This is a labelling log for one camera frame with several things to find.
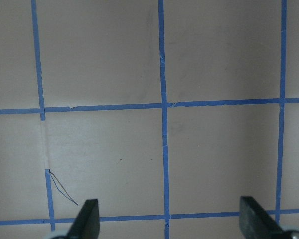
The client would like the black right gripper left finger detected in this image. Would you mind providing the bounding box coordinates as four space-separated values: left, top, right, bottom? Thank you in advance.
65 199 100 239

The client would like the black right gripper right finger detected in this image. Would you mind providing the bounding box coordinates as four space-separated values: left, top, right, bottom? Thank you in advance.
239 196 284 239

